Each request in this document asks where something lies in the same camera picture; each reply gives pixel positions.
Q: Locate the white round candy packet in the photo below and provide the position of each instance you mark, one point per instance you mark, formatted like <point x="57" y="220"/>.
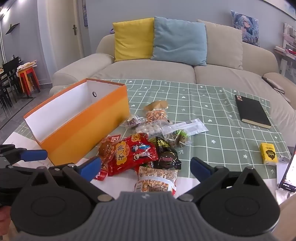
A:
<point x="149" y="128"/>

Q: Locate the printed figure pillow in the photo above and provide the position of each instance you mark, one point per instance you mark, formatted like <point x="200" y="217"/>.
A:
<point x="246" y="27"/>

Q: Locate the black dining chair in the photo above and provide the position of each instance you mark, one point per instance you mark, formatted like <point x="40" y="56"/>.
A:
<point x="10" y="74"/>

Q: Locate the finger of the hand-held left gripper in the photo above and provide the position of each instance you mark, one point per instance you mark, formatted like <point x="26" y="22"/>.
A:
<point x="34" y="155"/>
<point x="20" y="172"/>

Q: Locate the smartphone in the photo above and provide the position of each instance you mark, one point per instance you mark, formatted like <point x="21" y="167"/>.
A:
<point x="290" y="176"/>

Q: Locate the wall poster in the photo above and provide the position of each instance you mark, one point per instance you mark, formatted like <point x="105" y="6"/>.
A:
<point x="85" y="12"/>

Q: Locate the white door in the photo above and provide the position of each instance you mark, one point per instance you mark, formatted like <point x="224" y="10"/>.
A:
<point x="62" y="30"/>

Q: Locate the person's left hand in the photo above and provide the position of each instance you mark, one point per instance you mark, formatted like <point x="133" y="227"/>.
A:
<point x="4" y="217"/>

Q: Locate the beige cushion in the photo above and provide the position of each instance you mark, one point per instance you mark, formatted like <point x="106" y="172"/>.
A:
<point x="224" y="51"/>

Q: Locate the light blue pillow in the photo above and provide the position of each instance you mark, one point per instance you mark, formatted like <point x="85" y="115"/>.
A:
<point x="180" y="41"/>

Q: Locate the beige sofa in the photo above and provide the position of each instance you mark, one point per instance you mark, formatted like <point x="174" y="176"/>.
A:
<point x="150" y="71"/>

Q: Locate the black notebook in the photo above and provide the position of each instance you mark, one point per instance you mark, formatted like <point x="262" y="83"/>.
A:
<point x="253" y="111"/>

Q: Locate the green candy bag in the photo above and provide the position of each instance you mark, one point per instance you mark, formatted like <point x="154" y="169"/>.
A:
<point x="178" y="138"/>

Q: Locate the black snack packet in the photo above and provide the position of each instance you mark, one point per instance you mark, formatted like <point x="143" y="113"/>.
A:
<point x="165" y="155"/>

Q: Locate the orange cardboard box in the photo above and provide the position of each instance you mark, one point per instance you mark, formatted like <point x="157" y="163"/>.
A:
<point x="76" y="139"/>

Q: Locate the small yellow box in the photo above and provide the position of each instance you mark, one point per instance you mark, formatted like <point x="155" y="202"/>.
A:
<point x="268" y="154"/>

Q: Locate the yellow pillow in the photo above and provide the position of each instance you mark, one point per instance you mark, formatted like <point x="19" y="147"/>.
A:
<point x="134" y="39"/>

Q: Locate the large red snack packet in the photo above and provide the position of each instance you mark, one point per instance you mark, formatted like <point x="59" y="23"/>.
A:
<point x="131" y="155"/>

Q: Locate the green checked tablecloth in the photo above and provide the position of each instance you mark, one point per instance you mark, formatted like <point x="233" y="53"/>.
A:
<point x="208" y="111"/>

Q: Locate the clear packet with white label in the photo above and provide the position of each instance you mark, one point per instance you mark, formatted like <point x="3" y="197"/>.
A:
<point x="192" y="126"/>

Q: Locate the light cloth on stool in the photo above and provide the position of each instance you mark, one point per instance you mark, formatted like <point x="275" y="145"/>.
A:
<point x="26" y="65"/>

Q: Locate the dark dried fruit packet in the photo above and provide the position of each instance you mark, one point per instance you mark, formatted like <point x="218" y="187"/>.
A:
<point x="133" y="121"/>

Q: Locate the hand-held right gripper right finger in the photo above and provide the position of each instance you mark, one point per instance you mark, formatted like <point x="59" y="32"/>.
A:
<point x="200" y="169"/>

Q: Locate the mixed nut packet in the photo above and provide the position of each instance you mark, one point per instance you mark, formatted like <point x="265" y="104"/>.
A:
<point x="155" y="114"/>

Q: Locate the white bookshelf with books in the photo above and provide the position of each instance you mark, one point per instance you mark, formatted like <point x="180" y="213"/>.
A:
<point x="289" y="39"/>

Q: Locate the red packet with brown meat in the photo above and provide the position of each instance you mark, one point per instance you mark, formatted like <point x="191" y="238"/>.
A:
<point x="107" y="148"/>

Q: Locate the dark wall shelf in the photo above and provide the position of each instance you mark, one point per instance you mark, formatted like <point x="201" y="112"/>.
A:
<point x="12" y="28"/>

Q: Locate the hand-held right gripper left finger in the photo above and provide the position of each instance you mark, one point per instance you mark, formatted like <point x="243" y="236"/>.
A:
<point x="90" y="167"/>

